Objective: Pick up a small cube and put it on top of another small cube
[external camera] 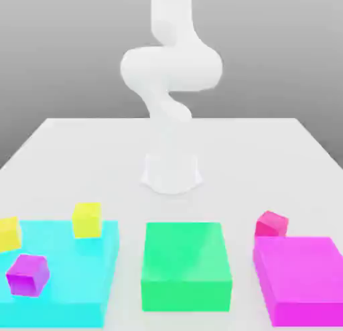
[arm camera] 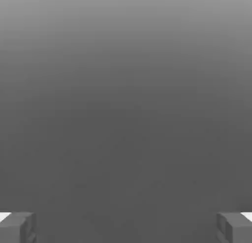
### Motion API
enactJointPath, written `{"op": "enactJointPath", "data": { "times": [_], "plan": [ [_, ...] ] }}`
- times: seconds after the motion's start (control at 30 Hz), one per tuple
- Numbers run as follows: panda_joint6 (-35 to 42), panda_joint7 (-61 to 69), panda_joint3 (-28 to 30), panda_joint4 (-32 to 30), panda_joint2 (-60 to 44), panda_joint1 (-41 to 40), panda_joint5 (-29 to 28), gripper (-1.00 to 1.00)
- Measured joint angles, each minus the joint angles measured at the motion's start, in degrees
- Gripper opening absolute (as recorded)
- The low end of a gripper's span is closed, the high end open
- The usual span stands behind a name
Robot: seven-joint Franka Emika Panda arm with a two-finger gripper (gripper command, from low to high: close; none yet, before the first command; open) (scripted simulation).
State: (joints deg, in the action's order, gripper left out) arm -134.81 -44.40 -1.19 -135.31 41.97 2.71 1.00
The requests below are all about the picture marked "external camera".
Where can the small purple cube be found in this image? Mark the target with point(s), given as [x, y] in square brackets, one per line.
[26, 276]

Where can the small pink cube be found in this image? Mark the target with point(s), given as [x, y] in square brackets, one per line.
[270, 225]

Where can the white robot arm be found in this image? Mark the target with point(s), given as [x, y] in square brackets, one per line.
[171, 68]

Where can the small yellow cube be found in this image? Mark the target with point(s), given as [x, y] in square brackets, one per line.
[9, 234]
[87, 220]

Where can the large magenta box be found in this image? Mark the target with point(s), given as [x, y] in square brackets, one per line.
[302, 277]

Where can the large green box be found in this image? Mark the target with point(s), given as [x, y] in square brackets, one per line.
[185, 266]

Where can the large cyan box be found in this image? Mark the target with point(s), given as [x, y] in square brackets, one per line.
[80, 277]

